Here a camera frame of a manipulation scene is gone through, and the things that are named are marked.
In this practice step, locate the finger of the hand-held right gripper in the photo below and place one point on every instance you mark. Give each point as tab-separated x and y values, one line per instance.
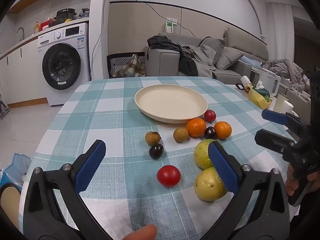
271	140
273	117

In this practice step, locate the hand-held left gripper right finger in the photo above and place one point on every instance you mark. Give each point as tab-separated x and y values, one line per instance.
222	165

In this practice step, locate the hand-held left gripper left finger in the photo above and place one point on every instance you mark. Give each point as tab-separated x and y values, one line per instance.
91	165

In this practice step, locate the yellow-green citrus fruit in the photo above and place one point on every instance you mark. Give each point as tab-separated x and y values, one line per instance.
202	155
208	186

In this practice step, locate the dark purple plum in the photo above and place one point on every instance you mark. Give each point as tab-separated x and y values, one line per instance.
210	133
156	151

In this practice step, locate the orange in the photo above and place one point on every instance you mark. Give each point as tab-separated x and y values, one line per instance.
223	130
196	127

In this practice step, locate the red tomato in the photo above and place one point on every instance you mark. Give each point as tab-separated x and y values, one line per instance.
168	176
210	115

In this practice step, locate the brown longan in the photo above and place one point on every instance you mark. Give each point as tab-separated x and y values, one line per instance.
180	134
152	138

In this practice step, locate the cream round plate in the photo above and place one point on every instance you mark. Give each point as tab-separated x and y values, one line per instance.
170	102

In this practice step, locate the person's right forearm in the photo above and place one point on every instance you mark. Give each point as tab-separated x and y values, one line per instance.
306	212

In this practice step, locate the person's right hand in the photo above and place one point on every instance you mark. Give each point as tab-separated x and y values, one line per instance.
290	180

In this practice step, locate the person's left hand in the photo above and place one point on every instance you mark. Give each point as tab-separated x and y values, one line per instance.
142	232

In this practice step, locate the white cup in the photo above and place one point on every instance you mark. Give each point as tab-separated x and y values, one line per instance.
282	105

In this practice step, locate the yellow tissue pack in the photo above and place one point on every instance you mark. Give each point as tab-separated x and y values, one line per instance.
257	100

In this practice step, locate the white kettle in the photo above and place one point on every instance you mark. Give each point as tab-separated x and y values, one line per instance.
270	82

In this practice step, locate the white printed bottle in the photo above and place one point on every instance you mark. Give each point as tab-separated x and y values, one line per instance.
246	81

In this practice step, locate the grey blanket heap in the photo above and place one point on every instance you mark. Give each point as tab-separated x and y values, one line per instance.
285	70

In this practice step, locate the teal checked tablecloth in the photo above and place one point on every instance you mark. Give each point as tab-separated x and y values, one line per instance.
112	110

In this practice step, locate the light blue cloth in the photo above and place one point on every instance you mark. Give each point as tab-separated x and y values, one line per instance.
250	61

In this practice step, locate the grey pillow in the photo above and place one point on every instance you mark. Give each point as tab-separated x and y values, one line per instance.
228	57
212	47

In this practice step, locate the blue plastic bag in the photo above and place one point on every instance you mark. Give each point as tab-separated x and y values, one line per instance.
15	170

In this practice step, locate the grey garment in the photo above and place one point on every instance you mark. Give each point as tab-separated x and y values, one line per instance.
202	67

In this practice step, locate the white washing machine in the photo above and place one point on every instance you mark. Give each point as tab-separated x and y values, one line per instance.
62	65

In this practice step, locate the white kitchen cabinet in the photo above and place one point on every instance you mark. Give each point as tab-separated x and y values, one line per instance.
22	75

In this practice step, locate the grey sofa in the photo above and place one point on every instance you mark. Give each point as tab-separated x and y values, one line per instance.
161	62

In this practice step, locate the dark clothes pile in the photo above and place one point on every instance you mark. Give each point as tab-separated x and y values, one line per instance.
162	43

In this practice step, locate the yellow bottle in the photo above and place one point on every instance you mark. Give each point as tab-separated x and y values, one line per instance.
36	28

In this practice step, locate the red box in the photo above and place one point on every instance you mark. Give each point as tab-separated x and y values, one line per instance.
45	25

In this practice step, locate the metal faucet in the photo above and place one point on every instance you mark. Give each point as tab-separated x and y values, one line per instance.
21	30

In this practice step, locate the dark plastic bag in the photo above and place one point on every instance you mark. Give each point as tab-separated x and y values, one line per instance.
83	13

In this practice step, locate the black rice cooker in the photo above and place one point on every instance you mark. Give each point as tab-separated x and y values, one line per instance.
65	15

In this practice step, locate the white wall control panel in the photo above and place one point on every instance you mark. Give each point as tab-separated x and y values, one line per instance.
170	27

